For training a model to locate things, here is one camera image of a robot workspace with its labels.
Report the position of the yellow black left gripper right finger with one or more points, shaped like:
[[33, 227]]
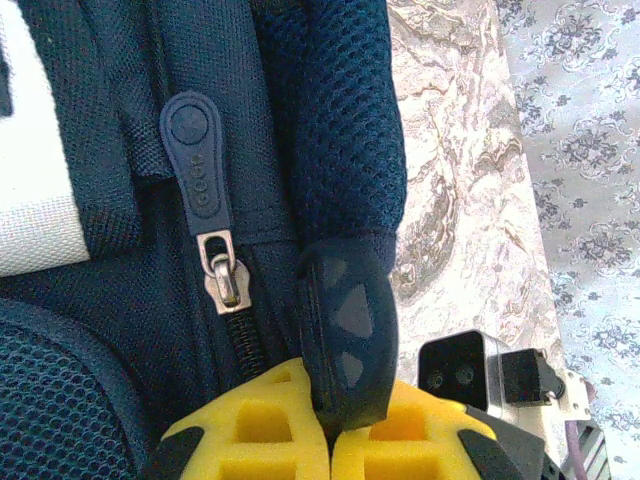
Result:
[[415, 440]]

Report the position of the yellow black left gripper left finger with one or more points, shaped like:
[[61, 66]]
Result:
[[250, 435]]

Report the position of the navy blue backpack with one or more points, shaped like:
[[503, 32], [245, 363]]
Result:
[[150, 250]]

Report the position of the aluminium side rail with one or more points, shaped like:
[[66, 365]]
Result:
[[597, 455]]

